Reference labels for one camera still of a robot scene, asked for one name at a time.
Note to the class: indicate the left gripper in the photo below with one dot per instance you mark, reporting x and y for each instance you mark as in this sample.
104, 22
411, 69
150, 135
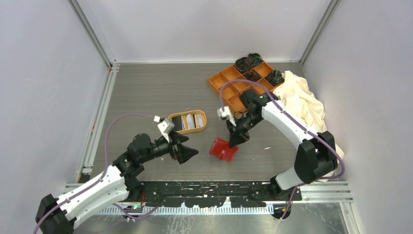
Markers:
183, 152

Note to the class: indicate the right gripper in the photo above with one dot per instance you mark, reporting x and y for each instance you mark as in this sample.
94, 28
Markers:
237, 134

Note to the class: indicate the red card holder wallet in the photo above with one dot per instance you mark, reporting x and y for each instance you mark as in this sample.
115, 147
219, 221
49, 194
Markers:
222, 151

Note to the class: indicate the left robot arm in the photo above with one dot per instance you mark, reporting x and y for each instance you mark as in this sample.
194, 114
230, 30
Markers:
118, 182

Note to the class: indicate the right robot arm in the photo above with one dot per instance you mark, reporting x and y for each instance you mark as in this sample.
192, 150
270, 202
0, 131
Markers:
316, 154

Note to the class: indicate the oval wooden card tray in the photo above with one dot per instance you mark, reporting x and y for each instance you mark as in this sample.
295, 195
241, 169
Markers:
199, 117

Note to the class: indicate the black card in tray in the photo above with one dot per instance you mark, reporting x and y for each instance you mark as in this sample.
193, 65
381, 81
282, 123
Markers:
178, 123

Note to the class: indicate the orange compartment tray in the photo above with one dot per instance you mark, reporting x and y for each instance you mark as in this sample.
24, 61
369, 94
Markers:
231, 93

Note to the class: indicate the dark rolled sock in tray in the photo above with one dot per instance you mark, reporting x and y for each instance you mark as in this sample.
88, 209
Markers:
252, 76

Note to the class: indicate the dark camouflage rolled sock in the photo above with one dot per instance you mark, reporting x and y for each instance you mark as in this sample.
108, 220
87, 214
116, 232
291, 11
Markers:
275, 78

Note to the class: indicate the cream cloth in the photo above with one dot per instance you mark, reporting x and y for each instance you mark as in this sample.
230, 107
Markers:
300, 102

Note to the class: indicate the dark green rolled sock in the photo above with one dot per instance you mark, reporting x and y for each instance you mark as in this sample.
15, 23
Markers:
255, 59

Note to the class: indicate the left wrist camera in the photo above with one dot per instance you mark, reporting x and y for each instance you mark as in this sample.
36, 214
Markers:
165, 126

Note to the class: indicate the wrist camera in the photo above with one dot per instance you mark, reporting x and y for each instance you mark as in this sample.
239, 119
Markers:
226, 114
165, 126

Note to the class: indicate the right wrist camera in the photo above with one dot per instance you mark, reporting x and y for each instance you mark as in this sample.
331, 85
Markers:
226, 114

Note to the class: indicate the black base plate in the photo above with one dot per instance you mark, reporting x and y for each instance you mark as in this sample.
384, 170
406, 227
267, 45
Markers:
206, 194

